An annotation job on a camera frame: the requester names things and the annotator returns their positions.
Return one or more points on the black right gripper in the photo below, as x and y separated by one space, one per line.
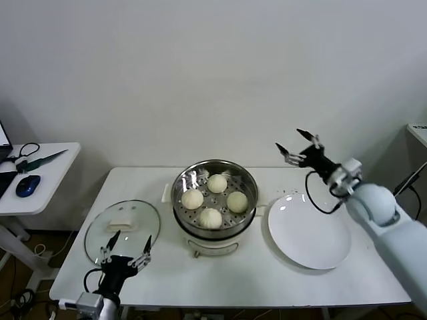
317 163

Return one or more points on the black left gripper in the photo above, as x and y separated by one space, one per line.
116 273

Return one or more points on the white steamed baozi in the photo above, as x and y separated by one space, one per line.
217 183
237 202
192 199
211 218

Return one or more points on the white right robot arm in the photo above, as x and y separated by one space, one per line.
383 213

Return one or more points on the stainless steel steamer basket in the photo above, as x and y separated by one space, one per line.
248 186

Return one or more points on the steel and white steamer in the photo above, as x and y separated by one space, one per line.
213 245

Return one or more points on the white round plate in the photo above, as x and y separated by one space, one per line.
307 230

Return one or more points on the white side table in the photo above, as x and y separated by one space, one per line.
50 186

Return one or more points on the white shelf with label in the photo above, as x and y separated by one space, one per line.
417 131

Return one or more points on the blue computer mouse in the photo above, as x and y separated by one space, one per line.
27 185

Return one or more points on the black laptop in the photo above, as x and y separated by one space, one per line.
5 181

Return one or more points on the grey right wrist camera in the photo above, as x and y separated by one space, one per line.
352 166

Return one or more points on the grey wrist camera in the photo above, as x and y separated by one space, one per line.
88 301
352 166

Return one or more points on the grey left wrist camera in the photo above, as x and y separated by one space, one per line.
88 301

